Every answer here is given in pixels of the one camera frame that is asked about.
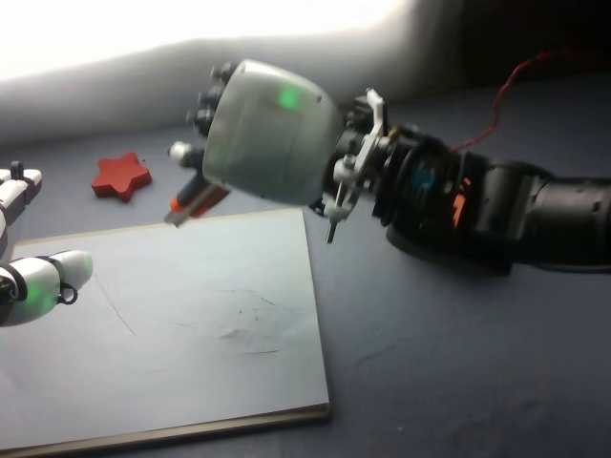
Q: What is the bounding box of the red star block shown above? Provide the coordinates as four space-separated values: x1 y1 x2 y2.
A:
90 152 154 204

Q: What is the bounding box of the white paper pad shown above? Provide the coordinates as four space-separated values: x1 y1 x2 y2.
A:
0 208 331 453

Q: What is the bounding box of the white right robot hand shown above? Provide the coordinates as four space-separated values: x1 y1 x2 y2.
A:
168 58 346 207

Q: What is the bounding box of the red twisted cable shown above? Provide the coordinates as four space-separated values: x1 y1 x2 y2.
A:
453 47 607 154

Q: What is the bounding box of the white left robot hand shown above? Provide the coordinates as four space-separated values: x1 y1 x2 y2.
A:
0 160 95 328

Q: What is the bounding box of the grey table cloth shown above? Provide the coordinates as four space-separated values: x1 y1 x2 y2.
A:
0 80 611 458

